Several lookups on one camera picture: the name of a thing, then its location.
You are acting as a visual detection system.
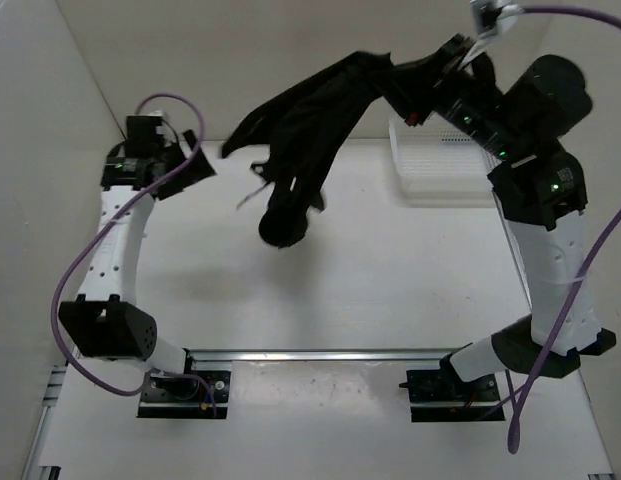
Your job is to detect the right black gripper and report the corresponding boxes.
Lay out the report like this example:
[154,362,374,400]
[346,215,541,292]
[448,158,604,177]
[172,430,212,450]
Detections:
[364,35,520,159]

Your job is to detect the black shorts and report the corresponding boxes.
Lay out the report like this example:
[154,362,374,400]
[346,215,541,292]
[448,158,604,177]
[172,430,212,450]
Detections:
[220,51,393,249]

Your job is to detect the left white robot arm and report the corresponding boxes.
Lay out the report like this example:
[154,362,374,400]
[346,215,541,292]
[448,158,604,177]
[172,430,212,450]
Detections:
[59,111,215,400]

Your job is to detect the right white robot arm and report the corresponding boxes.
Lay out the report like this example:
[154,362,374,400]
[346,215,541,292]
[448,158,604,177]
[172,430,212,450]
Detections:
[384,35,616,400]

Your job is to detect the white plastic basket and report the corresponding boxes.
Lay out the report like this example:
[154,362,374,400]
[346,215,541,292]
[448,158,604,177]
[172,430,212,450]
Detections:
[389,115,497,208]

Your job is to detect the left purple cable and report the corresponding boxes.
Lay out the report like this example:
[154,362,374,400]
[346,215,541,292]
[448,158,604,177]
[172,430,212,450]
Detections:
[52,93,209,397]

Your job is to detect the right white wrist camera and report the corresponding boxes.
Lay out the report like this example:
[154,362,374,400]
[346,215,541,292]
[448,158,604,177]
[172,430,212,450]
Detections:
[470,0,523,39]

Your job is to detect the aluminium front rail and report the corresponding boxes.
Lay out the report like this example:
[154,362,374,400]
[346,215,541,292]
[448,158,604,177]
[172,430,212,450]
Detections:
[191,348,453,363]

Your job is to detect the aluminium rail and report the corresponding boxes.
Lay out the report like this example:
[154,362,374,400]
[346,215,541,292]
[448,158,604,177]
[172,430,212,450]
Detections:
[19,144,144,480]
[492,192,616,480]
[191,348,453,363]

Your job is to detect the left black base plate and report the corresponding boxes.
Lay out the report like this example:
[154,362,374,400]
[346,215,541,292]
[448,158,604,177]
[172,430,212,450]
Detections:
[137,352,232,420]

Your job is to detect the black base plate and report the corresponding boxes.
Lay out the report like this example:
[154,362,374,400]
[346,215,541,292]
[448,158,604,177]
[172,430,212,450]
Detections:
[399,369,505,423]
[137,352,232,420]

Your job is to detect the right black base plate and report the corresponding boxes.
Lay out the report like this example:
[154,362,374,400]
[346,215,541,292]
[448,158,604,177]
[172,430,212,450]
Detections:
[399,369,505,423]

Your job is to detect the aluminium left rail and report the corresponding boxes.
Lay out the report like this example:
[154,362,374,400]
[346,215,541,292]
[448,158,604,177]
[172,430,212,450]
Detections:
[19,144,144,480]

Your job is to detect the aluminium right rail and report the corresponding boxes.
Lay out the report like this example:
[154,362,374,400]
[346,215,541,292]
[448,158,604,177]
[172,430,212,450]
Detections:
[492,192,616,480]

